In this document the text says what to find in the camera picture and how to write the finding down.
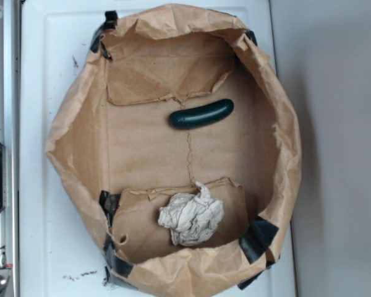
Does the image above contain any crumpled white paper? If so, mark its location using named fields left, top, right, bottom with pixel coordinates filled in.
left=158, top=181, right=224, bottom=247

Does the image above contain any brown paper bag tray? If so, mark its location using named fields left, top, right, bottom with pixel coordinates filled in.
left=46, top=4, right=302, bottom=296

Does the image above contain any dark green toy cucumber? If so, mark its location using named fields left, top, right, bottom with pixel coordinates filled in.
left=169, top=98, right=234, bottom=130

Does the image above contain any black tape bottom right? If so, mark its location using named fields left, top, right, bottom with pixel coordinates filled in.
left=238, top=216, right=279, bottom=264

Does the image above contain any black tape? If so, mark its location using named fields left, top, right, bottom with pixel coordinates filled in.
left=90, top=11, right=118, bottom=60
left=245, top=30, right=258, bottom=46
left=238, top=216, right=279, bottom=264
left=102, top=231, right=139, bottom=291

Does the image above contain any black tape top right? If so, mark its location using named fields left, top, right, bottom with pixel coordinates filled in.
left=245, top=30, right=258, bottom=46

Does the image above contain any black tape bottom left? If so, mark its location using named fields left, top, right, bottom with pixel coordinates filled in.
left=102, top=231, right=139, bottom=291

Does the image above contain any black tape top left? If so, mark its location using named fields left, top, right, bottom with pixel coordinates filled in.
left=90, top=11, right=118, bottom=60

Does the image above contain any white plastic tray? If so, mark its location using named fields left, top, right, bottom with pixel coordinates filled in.
left=19, top=1, right=296, bottom=296

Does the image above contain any aluminium frame rail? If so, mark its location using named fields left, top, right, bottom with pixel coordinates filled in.
left=0, top=1, right=21, bottom=296

